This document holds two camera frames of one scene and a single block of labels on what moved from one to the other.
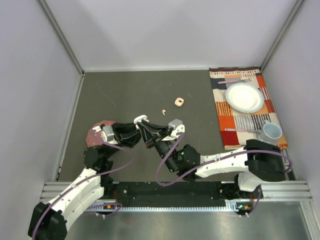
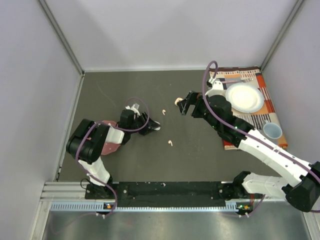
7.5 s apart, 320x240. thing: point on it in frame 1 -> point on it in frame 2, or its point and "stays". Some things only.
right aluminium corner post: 281,34 stays
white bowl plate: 177,126 -> 217,89
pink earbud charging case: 179,101 stays
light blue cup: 271,131 stays
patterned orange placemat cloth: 245,109 stays
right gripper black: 147,127 -> 193,98
